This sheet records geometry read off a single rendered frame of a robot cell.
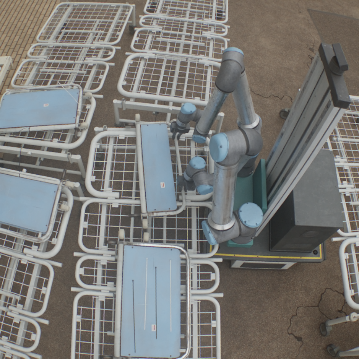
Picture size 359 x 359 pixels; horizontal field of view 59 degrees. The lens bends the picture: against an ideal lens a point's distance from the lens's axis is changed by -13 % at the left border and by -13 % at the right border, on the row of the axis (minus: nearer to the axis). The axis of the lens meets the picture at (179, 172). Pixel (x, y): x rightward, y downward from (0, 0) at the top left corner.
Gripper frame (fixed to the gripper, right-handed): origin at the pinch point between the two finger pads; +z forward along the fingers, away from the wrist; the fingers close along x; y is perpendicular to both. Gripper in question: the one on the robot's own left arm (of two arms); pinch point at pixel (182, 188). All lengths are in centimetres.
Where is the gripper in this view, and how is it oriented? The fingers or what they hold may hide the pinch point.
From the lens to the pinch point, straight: 235.6
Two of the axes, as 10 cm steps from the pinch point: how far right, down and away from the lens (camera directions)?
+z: -2.6, 5.0, 8.3
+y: -1.2, -8.7, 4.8
